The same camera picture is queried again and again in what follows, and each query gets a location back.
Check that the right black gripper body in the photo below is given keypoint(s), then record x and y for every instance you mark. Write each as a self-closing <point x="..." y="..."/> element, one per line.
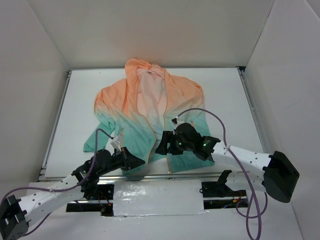
<point x="170" y="143"/>

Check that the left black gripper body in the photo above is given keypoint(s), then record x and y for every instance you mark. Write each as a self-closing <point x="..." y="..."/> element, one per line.
<point x="125" y="158"/>

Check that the orange and teal zip jacket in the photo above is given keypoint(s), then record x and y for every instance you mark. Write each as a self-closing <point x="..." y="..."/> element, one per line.
<point x="142" y="105"/>

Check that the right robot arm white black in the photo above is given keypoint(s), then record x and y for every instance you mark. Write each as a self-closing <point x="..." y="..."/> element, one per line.
<point x="273" y="174"/>

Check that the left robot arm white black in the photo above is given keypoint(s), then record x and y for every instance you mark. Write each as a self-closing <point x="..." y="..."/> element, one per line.
<point x="17" y="215"/>

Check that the silver foil covered panel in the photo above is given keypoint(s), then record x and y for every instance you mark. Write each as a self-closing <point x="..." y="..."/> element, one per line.
<point x="157" y="198"/>

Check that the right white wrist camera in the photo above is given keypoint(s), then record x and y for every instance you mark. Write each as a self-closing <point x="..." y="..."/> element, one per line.
<point x="177" y="121"/>

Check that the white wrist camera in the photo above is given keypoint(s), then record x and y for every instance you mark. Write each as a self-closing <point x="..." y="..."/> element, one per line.
<point x="177" y="121"/>
<point x="116" y="142"/>

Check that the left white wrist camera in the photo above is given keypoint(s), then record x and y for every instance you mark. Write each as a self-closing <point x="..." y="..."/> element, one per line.
<point x="116" y="142"/>

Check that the aluminium table frame rail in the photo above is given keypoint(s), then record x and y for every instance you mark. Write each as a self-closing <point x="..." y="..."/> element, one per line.
<point x="230" y="115"/>

